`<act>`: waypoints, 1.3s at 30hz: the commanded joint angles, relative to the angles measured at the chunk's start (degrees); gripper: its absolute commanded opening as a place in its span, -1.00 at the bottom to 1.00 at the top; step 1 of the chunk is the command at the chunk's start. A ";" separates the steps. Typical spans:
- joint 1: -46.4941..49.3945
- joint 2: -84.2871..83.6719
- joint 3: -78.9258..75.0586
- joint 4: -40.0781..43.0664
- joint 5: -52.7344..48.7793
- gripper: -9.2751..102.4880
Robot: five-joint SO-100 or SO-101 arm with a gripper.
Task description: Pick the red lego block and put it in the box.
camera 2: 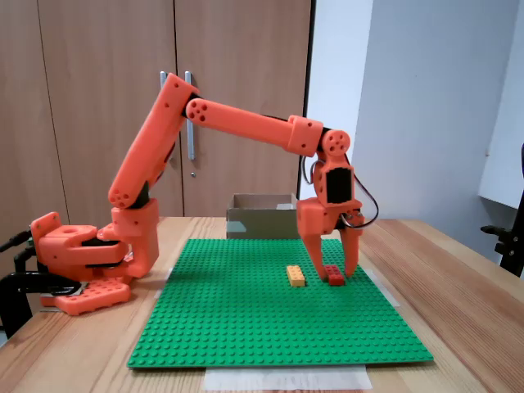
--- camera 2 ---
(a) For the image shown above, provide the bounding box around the red lego block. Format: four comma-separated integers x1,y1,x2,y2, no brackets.
323,264,347,287

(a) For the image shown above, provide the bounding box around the yellow lego block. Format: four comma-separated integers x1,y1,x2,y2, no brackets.
286,264,308,288

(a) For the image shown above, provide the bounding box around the open cardboard box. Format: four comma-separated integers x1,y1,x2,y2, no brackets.
226,192,303,240

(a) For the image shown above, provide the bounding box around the green lego baseplate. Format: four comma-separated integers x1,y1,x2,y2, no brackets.
126,238,434,370

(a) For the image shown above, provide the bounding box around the translucent masking tape strip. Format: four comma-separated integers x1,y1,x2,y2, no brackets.
154,268,175,300
366,268,401,308
203,365,373,392

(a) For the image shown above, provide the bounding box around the black stand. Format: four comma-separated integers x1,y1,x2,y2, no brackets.
481,142,524,279

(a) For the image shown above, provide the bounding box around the brown wooden cabinet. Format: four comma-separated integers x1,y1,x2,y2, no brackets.
0,0,317,219

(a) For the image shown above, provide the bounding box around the black table clamp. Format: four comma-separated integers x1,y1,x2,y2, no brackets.
0,269,83,341

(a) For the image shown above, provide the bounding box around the thin servo cable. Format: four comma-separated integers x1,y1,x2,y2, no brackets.
300,155,380,228

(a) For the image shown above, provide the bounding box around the black cable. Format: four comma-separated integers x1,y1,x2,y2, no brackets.
13,245,40,274
0,230,34,253

